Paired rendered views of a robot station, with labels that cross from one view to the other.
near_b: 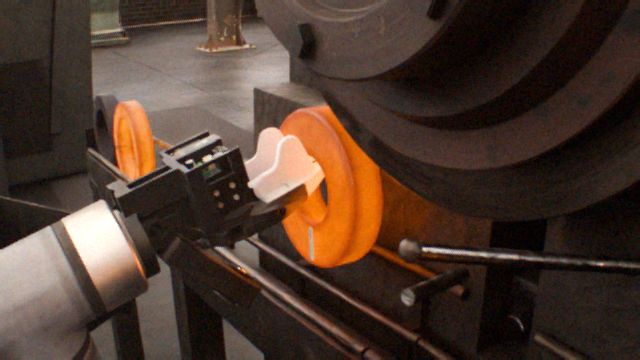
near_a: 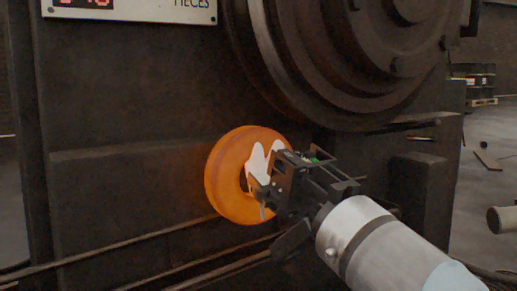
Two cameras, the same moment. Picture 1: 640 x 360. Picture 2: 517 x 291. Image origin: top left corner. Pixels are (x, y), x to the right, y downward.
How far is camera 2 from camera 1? 88 cm
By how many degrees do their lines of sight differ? 87
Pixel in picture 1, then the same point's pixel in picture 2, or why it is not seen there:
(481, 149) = (395, 98)
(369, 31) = (423, 57)
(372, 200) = not seen: hidden behind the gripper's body
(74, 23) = not seen: outside the picture
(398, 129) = (363, 104)
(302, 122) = (250, 137)
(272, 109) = (99, 169)
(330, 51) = (407, 67)
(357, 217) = not seen: hidden behind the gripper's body
